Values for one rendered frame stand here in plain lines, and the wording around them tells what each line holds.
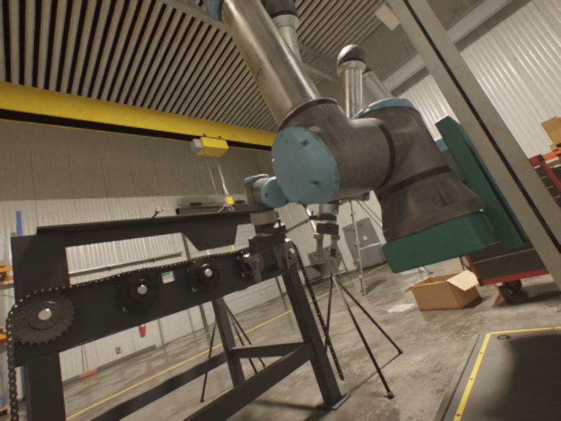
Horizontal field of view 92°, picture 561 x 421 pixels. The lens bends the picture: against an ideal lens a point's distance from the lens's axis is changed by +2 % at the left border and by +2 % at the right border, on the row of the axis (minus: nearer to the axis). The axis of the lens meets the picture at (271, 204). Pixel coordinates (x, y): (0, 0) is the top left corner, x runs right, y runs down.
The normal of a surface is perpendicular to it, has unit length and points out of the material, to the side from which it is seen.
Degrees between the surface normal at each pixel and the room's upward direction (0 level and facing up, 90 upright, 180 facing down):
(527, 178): 90
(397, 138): 97
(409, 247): 90
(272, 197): 114
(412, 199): 70
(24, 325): 90
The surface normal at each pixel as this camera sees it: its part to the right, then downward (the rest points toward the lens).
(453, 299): -0.87, 0.18
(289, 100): -0.48, -0.21
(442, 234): -0.70, 0.04
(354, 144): 0.32, -0.27
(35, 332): 0.62, -0.40
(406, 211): -0.81, -0.24
